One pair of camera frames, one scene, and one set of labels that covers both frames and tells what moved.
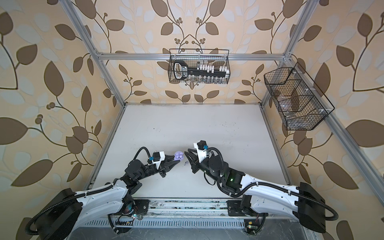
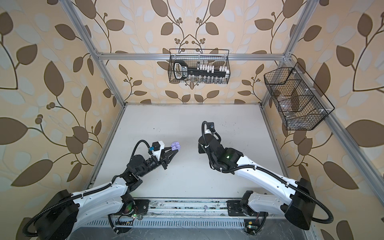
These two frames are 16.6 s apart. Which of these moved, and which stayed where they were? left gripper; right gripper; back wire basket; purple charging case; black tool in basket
Moved: right gripper; left gripper; purple charging case
Stayed: black tool in basket; back wire basket
